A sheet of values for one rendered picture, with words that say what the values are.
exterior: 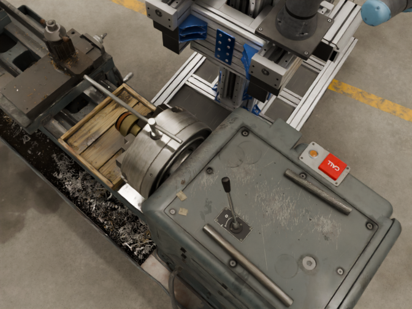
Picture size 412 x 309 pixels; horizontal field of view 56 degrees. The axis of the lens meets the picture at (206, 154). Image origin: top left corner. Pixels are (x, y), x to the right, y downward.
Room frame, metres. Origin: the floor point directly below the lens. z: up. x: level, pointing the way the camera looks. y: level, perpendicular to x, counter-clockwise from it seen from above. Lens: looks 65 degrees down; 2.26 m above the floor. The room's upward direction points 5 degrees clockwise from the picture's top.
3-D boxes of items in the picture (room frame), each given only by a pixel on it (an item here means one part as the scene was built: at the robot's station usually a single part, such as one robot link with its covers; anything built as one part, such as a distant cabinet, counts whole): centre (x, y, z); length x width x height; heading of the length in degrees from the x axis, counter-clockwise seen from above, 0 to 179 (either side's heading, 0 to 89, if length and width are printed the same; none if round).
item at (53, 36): (0.98, 0.60, 1.13); 0.08 x 0.08 x 0.03
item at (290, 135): (0.56, -0.22, 1.24); 0.09 x 0.08 x 0.03; 54
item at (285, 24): (1.09, -0.29, 1.21); 0.15 x 0.15 x 0.10
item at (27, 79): (0.93, 0.64, 0.95); 0.43 x 0.17 x 0.05; 144
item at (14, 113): (0.95, 0.68, 0.90); 0.47 x 0.30 x 0.06; 144
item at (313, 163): (0.48, -0.34, 1.23); 0.13 x 0.08 x 0.05; 54
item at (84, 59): (0.97, 0.58, 0.99); 0.20 x 0.10 x 0.05; 54
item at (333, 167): (0.47, -0.36, 1.26); 0.06 x 0.06 x 0.02; 54
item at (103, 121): (0.70, 0.35, 0.89); 0.36 x 0.30 x 0.04; 144
